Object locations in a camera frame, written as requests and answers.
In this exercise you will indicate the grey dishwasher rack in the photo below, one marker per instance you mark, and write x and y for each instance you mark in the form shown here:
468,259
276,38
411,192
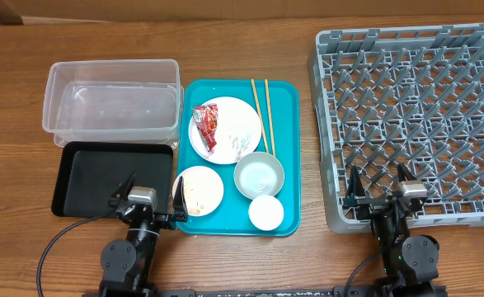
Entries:
401,95

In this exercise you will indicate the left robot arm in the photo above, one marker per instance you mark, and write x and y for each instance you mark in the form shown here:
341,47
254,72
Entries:
126,263

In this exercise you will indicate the small pink bowl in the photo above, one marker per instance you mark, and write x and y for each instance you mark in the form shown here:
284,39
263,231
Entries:
202,190

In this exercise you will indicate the black plastic tray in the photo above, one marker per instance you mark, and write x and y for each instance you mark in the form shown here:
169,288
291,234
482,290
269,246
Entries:
90,173

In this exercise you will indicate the grey bowl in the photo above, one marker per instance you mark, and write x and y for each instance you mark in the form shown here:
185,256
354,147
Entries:
258,174

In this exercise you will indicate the clear plastic bin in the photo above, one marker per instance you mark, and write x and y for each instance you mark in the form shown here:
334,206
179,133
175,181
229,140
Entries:
119,101

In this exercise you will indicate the red snack wrapper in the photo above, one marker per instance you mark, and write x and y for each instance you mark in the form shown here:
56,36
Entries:
206,119

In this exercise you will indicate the small white cup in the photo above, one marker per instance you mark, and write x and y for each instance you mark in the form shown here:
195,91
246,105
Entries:
266,213

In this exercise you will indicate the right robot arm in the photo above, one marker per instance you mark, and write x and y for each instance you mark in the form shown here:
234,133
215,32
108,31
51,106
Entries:
409,261

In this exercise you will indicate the large white plate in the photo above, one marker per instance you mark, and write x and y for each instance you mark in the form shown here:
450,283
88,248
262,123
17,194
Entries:
238,131

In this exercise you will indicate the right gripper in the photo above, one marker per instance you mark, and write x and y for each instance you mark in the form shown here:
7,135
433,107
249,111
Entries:
371,205

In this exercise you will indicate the teal serving tray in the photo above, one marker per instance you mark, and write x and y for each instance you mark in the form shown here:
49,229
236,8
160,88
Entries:
232,217

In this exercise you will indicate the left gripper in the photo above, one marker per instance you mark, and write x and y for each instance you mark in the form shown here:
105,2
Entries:
168,220

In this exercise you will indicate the wooden chopstick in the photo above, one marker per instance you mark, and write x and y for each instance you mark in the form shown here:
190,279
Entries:
258,110
270,120

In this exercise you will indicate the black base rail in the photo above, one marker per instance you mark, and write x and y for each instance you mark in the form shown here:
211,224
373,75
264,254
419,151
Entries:
336,291

